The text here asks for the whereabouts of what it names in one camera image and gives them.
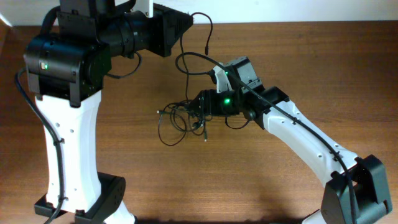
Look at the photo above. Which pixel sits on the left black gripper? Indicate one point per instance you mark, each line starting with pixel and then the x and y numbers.
pixel 160 30

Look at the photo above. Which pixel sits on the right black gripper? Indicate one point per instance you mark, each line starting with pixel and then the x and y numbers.
pixel 209 102

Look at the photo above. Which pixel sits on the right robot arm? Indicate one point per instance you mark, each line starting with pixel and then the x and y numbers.
pixel 356 189

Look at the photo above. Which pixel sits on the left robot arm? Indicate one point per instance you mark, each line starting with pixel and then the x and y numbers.
pixel 65 66

